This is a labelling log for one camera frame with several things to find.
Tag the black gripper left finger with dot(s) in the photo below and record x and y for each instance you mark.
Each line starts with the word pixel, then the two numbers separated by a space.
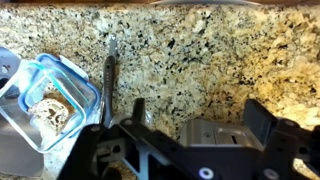
pixel 138 110

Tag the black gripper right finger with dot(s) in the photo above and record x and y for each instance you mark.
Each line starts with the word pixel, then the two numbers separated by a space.
pixel 258 120

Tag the stainless steel bread toaster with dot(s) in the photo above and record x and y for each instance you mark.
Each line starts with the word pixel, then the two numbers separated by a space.
pixel 213 135

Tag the piece of bread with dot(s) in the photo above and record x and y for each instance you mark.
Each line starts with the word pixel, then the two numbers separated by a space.
pixel 50 115

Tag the blue rimmed container lid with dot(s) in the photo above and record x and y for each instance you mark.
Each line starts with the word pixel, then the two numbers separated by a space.
pixel 91 100

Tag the clear glass food container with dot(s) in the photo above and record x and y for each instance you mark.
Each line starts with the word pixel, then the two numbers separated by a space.
pixel 13 110

